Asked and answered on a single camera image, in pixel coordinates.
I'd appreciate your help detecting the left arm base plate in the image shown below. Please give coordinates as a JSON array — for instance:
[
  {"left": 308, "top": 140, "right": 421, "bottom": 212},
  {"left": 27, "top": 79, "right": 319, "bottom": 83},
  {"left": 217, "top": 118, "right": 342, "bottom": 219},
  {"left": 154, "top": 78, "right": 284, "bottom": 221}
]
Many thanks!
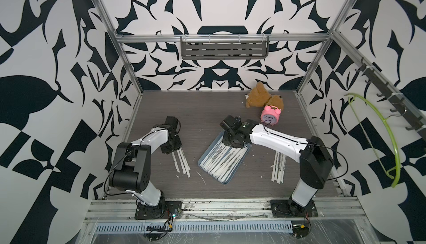
[{"left": 134, "top": 201, "right": 183, "bottom": 220}]

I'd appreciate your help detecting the grey wall shelf rack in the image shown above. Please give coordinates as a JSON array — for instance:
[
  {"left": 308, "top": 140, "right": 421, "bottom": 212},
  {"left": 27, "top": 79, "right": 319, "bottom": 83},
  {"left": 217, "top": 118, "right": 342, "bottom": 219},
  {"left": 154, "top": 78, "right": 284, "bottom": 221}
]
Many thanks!
[{"left": 180, "top": 34, "right": 269, "bottom": 60}]

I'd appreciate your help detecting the green clothes hanger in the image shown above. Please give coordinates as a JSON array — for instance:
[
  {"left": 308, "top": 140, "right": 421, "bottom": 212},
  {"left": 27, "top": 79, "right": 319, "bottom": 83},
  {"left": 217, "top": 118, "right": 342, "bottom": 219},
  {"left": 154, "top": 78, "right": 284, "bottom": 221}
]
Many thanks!
[{"left": 345, "top": 93, "right": 402, "bottom": 189}]

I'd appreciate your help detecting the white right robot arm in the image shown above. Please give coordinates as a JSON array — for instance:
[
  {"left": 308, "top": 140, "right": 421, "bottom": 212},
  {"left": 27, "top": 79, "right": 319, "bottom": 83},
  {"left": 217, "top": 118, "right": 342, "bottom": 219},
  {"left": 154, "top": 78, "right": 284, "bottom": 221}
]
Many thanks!
[{"left": 220, "top": 115, "right": 333, "bottom": 209}]

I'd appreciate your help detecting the blue storage tray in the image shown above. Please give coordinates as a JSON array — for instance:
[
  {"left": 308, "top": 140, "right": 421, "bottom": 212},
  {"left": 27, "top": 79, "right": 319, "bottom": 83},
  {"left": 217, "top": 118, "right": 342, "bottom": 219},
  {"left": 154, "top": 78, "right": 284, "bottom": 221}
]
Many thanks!
[{"left": 197, "top": 131, "right": 251, "bottom": 184}]

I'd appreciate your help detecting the right pile wrapped straw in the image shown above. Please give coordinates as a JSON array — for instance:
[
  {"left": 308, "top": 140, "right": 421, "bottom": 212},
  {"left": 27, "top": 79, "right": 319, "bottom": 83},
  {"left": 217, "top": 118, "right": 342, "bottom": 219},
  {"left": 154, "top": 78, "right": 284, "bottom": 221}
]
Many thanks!
[{"left": 271, "top": 152, "right": 287, "bottom": 184}]

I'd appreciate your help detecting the brown teddy bear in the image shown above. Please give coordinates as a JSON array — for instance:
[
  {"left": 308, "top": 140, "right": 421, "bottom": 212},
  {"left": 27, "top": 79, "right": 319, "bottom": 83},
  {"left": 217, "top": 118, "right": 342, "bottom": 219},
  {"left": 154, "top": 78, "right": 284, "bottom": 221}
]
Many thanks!
[{"left": 245, "top": 82, "right": 284, "bottom": 110}]

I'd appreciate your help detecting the pile wrapped straw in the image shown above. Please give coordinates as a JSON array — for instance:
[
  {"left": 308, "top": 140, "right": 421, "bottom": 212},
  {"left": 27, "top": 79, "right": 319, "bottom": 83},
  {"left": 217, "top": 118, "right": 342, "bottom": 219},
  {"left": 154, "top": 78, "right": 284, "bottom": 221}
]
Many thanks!
[
  {"left": 172, "top": 148, "right": 191, "bottom": 178},
  {"left": 271, "top": 152, "right": 287, "bottom": 184}
]

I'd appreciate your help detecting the white cable duct strip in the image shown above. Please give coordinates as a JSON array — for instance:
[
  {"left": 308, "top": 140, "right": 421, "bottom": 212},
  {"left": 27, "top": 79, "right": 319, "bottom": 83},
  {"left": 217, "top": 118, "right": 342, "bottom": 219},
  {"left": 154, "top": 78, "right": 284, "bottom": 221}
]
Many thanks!
[{"left": 95, "top": 220, "right": 293, "bottom": 234}]

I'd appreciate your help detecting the left pile wrapped straw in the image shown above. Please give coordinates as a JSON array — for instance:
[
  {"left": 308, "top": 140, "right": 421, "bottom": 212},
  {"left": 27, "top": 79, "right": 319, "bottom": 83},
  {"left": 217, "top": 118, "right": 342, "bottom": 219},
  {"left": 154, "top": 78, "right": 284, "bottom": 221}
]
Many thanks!
[{"left": 172, "top": 148, "right": 191, "bottom": 178}]

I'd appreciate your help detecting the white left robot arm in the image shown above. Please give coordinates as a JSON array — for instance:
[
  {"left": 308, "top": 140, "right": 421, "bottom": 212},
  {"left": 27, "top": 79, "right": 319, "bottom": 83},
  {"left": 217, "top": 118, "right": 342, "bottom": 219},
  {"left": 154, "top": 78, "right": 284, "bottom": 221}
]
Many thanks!
[{"left": 106, "top": 116, "right": 182, "bottom": 213}]

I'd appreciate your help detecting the pink alarm clock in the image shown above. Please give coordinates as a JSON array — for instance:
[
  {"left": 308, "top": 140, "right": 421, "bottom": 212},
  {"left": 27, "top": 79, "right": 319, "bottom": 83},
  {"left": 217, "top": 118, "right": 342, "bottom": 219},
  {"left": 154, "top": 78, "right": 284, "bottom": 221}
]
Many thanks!
[{"left": 260, "top": 105, "right": 281, "bottom": 125}]

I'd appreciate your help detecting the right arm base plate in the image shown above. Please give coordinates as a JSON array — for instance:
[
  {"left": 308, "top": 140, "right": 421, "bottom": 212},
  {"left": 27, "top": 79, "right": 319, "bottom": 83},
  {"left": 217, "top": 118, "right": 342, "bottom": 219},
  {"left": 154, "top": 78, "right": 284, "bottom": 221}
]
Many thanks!
[{"left": 270, "top": 199, "right": 318, "bottom": 218}]

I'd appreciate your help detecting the black wall hook rail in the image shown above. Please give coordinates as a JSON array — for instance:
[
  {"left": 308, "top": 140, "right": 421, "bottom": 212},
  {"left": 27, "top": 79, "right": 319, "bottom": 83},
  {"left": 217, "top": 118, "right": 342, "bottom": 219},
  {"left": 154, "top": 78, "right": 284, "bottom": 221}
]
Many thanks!
[{"left": 357, "top": 57, "right": 426, "bottom": 139}]

